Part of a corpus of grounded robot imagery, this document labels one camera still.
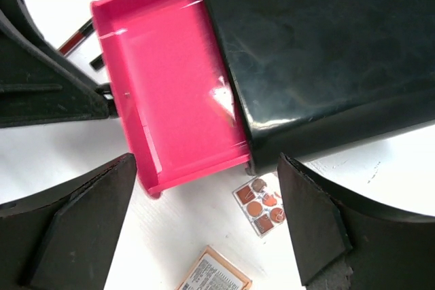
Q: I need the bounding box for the black pink drawer organizer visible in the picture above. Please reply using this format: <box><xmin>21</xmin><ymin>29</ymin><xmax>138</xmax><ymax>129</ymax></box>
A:
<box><xmin>91</xmin><ymin>0</ymin><xmax>434</xmax><ymax>197</ymax></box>

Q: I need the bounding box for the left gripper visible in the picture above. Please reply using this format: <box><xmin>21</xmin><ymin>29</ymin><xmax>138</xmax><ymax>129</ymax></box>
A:
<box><xmin>1</xmin><ymin>0</ymin><xmax>118</xmax><ymax>128</ymax></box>

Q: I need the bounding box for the clear eyeshadow palette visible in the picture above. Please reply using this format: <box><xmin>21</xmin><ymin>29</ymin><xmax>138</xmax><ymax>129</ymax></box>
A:
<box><xmin>232</xmin><ymin>173</ymin><xmax>286</xmax><ymax>238</ymax></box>

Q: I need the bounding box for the peach compact with label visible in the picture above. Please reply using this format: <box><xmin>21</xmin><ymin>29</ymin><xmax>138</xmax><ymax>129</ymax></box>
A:
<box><xmin>177</xmin><ymin>246</ymin><xmax>252</xmax><ymax>290</ymax></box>

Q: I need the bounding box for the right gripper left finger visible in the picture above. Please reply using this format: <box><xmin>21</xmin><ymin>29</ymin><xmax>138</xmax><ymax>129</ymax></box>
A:
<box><xmin>1</xmin><ymin>153</ymin><xmax>137</xmax><ymax>289</ymax></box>

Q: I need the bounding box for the red lip gloss upright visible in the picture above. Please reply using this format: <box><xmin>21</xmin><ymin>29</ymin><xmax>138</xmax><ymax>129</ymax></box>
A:
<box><xmin>89</xmin><ymin>54</ymin><xmax>105</xmax><ymax>71</ymax></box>

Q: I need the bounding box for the red lip gloss tube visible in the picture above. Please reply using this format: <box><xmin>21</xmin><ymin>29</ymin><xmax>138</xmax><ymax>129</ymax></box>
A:
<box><xmin>58</xmin><ymin>18</ymin><xmax>94</xmax><ymax>56</ymax></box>

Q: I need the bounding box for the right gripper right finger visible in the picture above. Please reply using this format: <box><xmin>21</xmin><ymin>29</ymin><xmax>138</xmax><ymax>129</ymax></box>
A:
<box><xmin>277</xmin><ymin>155</ymin><xmax>434</xmax><ymax>289</ymax></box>

